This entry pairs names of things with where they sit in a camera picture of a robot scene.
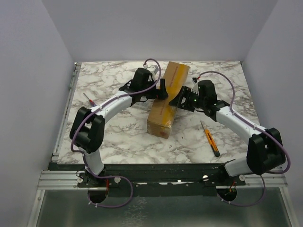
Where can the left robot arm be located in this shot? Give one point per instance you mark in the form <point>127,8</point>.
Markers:
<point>87,132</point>

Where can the brown cardboard express box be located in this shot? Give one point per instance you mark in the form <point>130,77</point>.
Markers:
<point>162,115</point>

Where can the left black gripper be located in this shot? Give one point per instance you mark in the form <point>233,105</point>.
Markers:
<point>157,93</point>

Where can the orange utility knife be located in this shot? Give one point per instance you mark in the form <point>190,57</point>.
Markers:
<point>210,140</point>

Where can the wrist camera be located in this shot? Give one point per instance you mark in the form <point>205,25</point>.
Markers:
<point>153,69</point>
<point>195,88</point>

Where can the aluminium frame rail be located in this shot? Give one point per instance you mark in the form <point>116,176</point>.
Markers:
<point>34,215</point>

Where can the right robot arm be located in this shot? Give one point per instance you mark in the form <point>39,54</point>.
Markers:
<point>264,145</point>

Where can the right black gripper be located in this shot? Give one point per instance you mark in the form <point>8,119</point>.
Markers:
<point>183,99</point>

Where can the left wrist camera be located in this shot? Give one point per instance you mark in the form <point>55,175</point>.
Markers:
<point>153,69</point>

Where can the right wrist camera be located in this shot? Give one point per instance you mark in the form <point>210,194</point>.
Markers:
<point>195,88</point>

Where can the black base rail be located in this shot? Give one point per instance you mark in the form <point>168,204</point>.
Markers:
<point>152,180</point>

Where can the red handled screwdriver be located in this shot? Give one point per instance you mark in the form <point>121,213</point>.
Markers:
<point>92,103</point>

